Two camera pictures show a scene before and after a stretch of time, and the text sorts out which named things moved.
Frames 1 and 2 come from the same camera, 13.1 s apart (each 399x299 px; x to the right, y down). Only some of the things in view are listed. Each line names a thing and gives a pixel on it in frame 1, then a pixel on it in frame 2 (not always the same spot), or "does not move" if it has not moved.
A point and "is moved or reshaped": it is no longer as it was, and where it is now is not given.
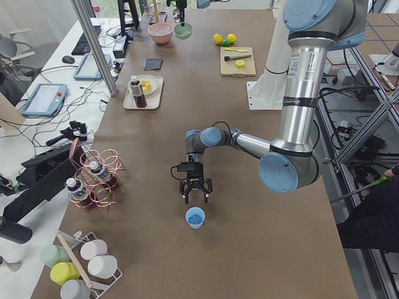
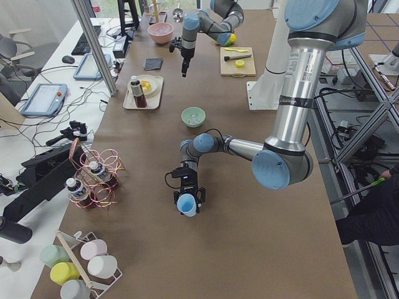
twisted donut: (146, 85) does not move
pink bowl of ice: (161, 33) does not move
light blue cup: (195, 217) → (186, 204)
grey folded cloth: (153, 63) does not move
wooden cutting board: (237, 61) does not move
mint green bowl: (182, 32) is moved or reshaped
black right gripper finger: (182, 17) → (186, 54)
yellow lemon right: (232, 37) does not move
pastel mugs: (81, 263) does not move
